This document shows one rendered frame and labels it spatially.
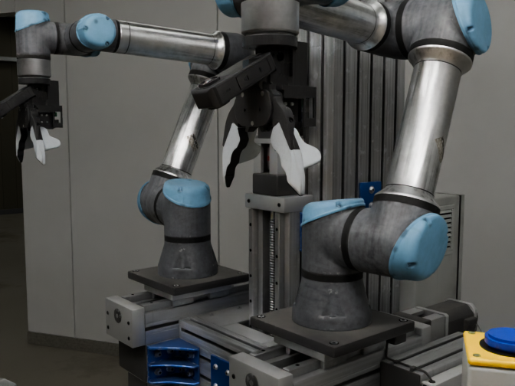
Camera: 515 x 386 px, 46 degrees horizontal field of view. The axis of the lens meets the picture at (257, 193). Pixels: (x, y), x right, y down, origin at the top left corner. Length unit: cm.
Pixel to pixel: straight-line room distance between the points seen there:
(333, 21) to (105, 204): 287
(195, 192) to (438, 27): 68
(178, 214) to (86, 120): 241
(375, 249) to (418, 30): 41
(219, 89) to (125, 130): 299
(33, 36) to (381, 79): 80
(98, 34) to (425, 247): 82
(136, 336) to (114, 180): 237
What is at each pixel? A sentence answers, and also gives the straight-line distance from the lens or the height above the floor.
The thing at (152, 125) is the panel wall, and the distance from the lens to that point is 360.
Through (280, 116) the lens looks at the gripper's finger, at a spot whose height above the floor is 142.
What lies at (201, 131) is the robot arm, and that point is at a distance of 165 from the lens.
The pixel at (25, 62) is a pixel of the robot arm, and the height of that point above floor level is 155.
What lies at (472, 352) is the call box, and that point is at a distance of 54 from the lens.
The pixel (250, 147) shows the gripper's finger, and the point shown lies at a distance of 85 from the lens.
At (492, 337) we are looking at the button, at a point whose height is 123.
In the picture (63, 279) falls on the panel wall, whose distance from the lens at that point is 408.
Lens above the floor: 140
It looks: 6 degrees down
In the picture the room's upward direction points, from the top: straight up
